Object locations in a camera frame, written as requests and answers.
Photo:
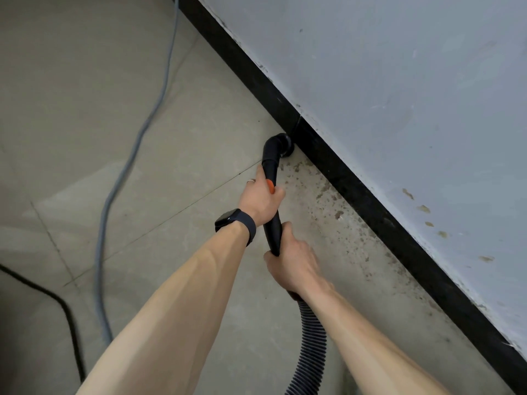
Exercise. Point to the person's right hand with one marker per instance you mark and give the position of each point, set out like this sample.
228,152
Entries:
294,267

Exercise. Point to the person's left hand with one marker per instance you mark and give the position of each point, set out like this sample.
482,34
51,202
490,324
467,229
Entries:
259,201

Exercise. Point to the person's right forearm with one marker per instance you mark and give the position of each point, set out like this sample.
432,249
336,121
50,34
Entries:
370,345

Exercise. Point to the black smartwatch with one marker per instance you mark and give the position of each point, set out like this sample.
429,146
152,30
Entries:
236,222

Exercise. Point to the black baseboard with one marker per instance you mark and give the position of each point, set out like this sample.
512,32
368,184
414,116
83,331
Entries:
370,209

